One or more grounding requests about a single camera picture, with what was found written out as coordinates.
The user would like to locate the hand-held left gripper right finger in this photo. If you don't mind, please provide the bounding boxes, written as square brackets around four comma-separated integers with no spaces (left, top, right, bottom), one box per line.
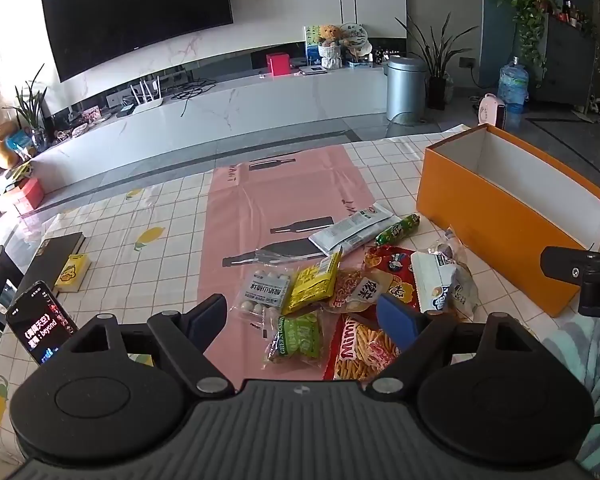
[364,293,534,398]

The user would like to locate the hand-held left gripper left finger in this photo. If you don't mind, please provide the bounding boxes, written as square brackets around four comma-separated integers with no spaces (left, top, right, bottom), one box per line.
[70,293,236,399]

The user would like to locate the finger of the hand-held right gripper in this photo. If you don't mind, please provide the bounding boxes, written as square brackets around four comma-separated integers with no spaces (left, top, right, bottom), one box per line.
[540,245,600,319]

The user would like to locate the peanut snack packet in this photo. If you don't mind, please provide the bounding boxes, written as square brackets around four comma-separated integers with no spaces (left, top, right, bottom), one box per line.
[329,267,394,314]

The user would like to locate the clear pack of white balls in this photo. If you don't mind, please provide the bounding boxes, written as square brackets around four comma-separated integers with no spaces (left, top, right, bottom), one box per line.
[229,267,297,322]

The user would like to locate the orange cardboard box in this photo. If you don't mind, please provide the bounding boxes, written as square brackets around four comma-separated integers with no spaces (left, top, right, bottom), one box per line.
[416,123,600,318]

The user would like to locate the red shrimp stick packet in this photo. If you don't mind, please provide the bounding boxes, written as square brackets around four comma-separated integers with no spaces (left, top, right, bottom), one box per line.
[322,312,402,384]

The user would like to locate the red flat snack packet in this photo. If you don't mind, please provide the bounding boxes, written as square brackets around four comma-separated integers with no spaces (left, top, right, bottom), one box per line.
[362,245,422,312]

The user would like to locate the white and blue snack bag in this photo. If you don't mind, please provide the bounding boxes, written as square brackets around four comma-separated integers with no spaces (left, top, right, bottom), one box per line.
[409,239,479,322]

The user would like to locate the green tube snack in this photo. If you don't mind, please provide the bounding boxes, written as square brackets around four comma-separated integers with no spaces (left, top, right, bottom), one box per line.
[374,213,421,248]

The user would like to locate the green pea snack packet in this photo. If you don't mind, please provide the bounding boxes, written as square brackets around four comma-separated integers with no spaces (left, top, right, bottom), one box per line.
[264,309,327,367]

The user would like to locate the yellow snack packet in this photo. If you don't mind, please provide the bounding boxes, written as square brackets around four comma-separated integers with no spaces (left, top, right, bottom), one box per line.
[282,247,344,316]

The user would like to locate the blue green blanket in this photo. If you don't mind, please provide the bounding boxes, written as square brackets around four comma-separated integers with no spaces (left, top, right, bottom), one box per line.
[542,309,600,469]

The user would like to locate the white and green snack packet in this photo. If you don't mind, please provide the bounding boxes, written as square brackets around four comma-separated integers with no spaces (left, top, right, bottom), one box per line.
[308,202,404,257]

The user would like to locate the small yellow box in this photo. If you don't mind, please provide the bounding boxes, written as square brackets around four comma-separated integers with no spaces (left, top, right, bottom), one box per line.
[54,253,90,294]

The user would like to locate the pink bottle print mat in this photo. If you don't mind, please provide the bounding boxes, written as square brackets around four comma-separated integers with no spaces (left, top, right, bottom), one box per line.
[197,143,382,382]

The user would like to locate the flat black box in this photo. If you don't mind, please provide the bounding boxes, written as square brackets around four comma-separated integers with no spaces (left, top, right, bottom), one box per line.
[16,232,86,292]

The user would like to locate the pink small heater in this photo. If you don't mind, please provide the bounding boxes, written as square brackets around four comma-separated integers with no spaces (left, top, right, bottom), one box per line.
[478,93,506,129]

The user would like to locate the smartphone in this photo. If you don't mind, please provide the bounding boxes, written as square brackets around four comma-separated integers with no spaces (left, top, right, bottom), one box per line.
[5,280,79,366]

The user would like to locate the blue water jug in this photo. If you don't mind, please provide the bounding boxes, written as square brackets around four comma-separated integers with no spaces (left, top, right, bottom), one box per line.
[497,57,530,114]

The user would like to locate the white television cabinet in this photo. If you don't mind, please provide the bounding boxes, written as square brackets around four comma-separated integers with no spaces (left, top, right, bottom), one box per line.
[29,66,390,197]

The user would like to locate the dark grey cabinet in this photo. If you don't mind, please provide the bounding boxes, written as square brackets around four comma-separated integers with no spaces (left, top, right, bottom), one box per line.
[529,12,597,106]

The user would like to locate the red storage box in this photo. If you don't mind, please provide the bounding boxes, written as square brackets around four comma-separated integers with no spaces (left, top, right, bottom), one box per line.
[12,178,46,216]

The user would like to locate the white router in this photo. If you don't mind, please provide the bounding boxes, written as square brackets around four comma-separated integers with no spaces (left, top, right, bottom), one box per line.
[129,75,167,112]

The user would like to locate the silver trash can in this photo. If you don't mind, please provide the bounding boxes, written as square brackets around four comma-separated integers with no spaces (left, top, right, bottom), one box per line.
[384,55,427,122]

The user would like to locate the potted long leaf plant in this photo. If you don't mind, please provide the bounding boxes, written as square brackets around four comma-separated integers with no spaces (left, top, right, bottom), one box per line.
[394,12,477,111]

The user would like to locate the trailing vine plant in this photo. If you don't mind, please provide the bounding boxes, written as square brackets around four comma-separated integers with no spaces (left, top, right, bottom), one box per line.
[484,0,557,82]

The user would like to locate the red cube box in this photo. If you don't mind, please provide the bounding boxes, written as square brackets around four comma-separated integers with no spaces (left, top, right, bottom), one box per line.
[265,52,292,77]

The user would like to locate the orange stuffed toy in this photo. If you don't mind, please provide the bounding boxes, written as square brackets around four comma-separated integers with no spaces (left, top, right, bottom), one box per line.
[0,122,21,170]

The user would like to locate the small potted plant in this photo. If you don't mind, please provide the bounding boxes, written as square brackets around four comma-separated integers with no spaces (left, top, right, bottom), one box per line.
[2,64,49,150]

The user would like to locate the teddy bear bouquet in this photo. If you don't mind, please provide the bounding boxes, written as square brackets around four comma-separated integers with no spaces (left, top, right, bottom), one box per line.
[316,23,344,71]

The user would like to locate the round hand fan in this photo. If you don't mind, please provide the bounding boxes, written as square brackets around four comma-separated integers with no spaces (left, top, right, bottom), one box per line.
[340,22,369,57]

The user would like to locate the black television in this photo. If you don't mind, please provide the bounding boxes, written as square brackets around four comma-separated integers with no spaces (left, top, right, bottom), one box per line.
[40,0,234,84]

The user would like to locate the black cables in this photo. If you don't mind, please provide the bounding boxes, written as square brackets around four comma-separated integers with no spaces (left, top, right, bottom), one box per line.
[172,79,217,117]

